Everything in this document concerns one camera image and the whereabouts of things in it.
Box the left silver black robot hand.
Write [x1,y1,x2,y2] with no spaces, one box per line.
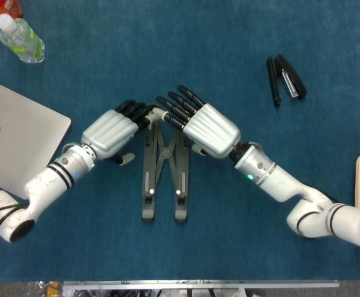
[80,100,165,166]

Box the red lidded canister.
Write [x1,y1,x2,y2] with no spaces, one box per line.
[0,0,25,29]

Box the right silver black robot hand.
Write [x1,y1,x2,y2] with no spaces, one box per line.
[152,85,241,159]

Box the aluminium frame rail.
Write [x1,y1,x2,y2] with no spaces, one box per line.
[62,280,340,291]

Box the black stapler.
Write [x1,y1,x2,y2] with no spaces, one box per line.
[265,54,308,108]

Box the clear green-label water bottle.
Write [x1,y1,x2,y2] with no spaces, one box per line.
[0,13,46,65]

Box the silver laptop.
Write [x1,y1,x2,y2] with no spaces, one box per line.
[0,75,72,200]

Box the black folding laptop stand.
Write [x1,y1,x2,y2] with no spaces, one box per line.
[141,119,191,223]

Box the blue felt table cloth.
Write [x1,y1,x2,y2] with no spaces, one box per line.
[0,0,360,283]

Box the clear plastic wrap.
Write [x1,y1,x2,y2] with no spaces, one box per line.
[27,281,48,297]

